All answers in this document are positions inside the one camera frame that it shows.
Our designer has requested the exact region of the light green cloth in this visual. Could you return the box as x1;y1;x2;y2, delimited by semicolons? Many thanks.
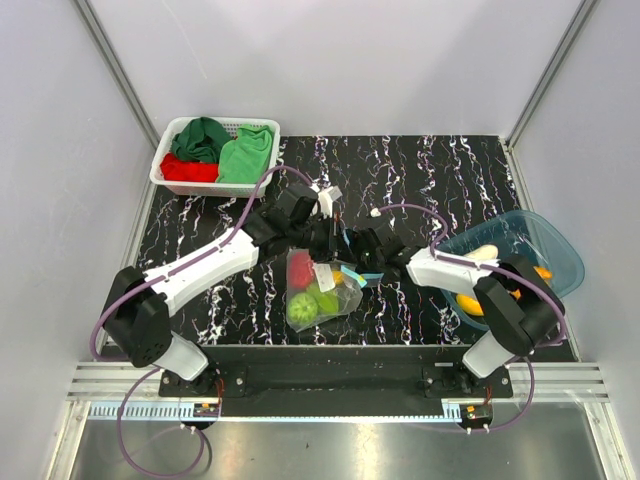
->
216;124;273;185

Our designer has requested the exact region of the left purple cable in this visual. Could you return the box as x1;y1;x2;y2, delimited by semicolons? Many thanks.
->
88;164;321;363

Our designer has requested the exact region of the orange fake mango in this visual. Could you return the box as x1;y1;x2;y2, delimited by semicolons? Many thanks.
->
534;266;553;284

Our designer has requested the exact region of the aluminium frame rail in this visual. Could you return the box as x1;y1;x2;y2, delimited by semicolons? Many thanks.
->
63;361;636;479

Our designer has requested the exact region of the beige fake egg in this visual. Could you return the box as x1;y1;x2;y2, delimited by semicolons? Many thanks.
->
465;244;499;262

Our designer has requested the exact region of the red cloth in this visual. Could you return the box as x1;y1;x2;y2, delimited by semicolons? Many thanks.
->
160;153;219;183

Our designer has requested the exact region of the green fake leafy vegetable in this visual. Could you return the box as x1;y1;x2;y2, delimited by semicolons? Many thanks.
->
306;283;340;315

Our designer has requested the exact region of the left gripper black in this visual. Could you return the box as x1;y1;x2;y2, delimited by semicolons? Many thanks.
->
289;213;358;267

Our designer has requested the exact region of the teal plastic container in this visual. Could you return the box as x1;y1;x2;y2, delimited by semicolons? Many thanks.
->
437;210;585;299

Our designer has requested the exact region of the dark green cloth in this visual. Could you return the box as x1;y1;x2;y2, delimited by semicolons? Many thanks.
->
170;117;233;164

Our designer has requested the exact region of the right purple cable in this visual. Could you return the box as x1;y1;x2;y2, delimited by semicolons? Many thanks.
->
369;203;568;351

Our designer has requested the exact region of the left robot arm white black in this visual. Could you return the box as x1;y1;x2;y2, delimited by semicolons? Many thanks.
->
100;184;342;396

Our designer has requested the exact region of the yellow fake lemon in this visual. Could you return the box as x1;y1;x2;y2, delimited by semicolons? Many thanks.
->
456;294;484;317

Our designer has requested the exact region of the clear zip top bag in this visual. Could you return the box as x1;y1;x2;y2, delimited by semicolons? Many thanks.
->
286;249;383;332

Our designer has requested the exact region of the white paper label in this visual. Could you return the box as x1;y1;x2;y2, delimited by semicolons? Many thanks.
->
313;263;336;292

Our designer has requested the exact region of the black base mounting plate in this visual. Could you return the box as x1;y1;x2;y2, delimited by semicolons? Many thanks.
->
159;346;513;420

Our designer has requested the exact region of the red fake bell pepper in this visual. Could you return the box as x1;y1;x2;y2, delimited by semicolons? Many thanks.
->
287;251;314;289

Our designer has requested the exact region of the purple cable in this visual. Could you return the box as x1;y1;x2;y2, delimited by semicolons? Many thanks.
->
88;164;321;363
369;203;568;351

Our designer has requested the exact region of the white plastic basket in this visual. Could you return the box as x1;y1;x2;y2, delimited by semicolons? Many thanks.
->
149;117;281;198

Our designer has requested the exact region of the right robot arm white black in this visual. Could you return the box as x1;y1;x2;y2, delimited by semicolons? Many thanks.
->
342;225;566;397

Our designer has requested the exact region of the orange fake food piece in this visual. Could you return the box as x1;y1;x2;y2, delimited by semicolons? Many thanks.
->
332;270;349;286

